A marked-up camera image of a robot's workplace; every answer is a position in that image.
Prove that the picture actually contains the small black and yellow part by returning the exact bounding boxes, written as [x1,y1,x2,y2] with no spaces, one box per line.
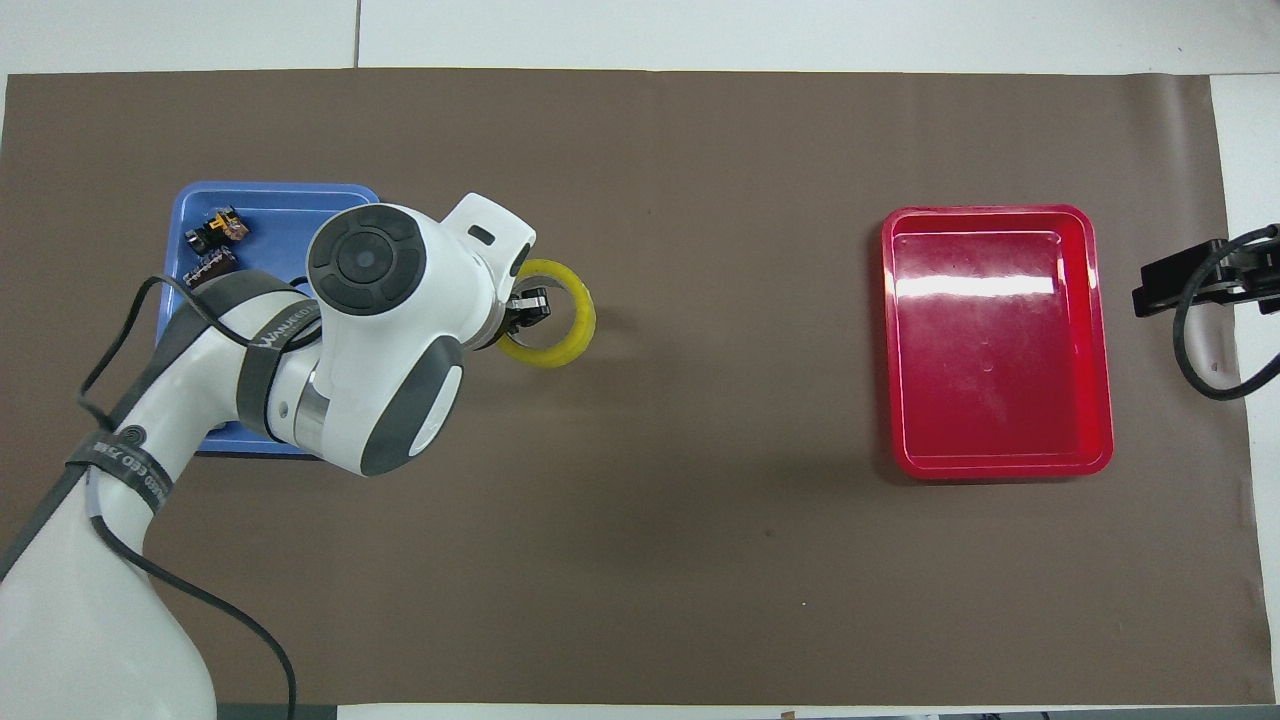
[184,204,252,257]

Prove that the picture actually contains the small dark brown part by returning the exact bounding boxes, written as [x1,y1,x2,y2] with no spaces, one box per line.
[182,247,240,292]

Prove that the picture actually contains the red plastic tray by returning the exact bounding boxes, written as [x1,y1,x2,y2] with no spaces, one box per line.
[880,204,1116,482]

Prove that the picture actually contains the black cable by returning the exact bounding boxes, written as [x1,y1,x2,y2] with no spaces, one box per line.
[1171,224,1280,402]
[77,274,300,720]

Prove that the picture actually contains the yellow tape roll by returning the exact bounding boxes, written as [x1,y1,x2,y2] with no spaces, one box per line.
[496,259,598,370]

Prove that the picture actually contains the blue plastic tray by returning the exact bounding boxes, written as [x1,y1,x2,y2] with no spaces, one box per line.
[160,181,384,459]

